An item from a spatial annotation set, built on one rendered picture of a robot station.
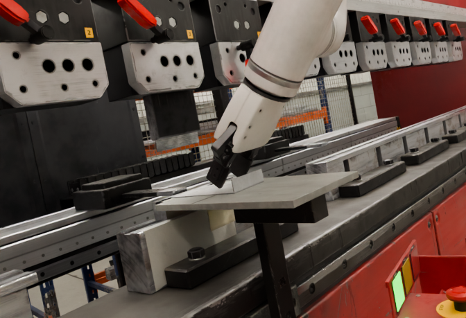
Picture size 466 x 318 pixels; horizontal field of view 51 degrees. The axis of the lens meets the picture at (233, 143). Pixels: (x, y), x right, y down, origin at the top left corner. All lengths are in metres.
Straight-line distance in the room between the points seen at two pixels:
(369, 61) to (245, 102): 0.78
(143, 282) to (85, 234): 0.26
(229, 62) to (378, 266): 0.54
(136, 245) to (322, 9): 0.43
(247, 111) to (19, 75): 0.30
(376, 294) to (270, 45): 0.63
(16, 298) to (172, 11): 0.49
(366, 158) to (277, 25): 0.76
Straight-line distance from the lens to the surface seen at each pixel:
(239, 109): 0.69
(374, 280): 1.09
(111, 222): 1.03
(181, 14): 0.85
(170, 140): 0.83
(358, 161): 1.32
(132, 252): 0.77
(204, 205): 0.70
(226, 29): 0.93
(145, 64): 0.77
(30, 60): 0.66
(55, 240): 0.97
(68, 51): 0.69
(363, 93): 8.69
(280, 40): 0.66
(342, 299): 0.98
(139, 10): 0.74
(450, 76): 2.83
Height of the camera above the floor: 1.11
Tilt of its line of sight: 3 degrees down
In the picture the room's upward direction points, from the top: 11 degrees counter-clockwise
